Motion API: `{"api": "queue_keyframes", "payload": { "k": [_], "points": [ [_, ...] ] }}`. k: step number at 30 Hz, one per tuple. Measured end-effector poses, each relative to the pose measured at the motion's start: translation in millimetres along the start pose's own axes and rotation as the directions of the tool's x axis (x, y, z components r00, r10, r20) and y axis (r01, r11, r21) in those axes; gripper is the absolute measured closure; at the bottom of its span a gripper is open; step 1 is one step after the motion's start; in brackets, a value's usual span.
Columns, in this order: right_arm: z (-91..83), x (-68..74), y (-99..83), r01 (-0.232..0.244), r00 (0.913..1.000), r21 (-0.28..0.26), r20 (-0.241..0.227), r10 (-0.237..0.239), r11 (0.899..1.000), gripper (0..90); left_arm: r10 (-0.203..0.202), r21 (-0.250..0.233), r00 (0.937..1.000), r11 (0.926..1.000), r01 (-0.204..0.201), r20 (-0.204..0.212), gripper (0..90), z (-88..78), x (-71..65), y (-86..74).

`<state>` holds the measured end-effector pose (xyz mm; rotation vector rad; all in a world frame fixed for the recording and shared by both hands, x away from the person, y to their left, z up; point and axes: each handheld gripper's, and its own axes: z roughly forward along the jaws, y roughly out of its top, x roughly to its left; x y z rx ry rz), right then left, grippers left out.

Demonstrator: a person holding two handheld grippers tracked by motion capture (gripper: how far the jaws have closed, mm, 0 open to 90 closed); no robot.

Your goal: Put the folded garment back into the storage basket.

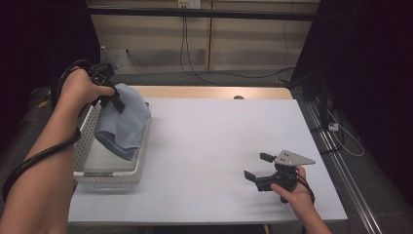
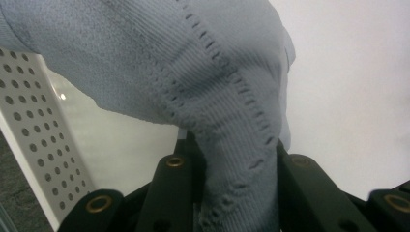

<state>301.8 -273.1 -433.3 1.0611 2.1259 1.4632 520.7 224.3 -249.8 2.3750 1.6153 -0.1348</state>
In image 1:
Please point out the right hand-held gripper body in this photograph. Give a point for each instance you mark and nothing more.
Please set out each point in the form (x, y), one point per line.
(285, 177)

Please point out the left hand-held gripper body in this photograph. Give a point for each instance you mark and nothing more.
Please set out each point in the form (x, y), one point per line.
(102, 73)

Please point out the light blue tank top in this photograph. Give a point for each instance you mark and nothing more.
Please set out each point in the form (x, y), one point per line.
(125, 130)

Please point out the white perforated plastic basket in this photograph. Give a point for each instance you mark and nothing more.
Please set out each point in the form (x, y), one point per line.
(107, 165)

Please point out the person's right hand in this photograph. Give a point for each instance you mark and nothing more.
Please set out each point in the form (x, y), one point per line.
(298, 198)

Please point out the person's left hand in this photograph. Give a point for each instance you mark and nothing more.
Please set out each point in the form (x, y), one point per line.
(79, 91)

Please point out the thin dark rod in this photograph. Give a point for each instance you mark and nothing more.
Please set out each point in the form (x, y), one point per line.
(133, 61)

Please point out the white table mat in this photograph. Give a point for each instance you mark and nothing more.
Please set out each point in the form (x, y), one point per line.
(211, 146)

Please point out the yellow tape strip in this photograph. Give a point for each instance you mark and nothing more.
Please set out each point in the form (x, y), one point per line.
(43, 104)

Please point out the white plug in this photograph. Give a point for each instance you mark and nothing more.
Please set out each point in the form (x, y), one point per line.
(333, 127)

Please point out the black curtain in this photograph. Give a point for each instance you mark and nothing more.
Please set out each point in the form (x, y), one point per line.
(32, 39)
(373, 65)

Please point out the black metal stand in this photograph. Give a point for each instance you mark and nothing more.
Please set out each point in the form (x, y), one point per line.
(316, 87)

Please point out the black horizontal bar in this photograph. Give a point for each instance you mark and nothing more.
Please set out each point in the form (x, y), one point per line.
(201, 13)

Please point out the grey metal bracket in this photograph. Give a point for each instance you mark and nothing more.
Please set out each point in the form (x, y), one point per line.
(105, 55)

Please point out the aluminium floor rail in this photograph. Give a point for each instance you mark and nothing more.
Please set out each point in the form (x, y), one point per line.
(344, 175)

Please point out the white wall socket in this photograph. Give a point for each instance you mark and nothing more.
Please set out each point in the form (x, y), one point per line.
(189, 3)

